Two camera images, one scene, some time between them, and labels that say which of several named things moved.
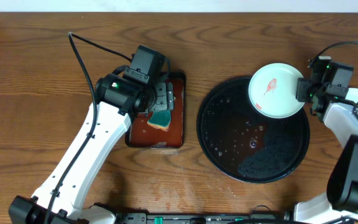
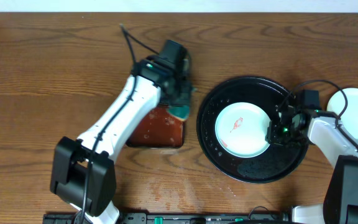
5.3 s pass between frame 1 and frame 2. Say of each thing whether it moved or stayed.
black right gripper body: moved
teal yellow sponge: moved
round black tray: stayed
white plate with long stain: moved
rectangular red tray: stayed
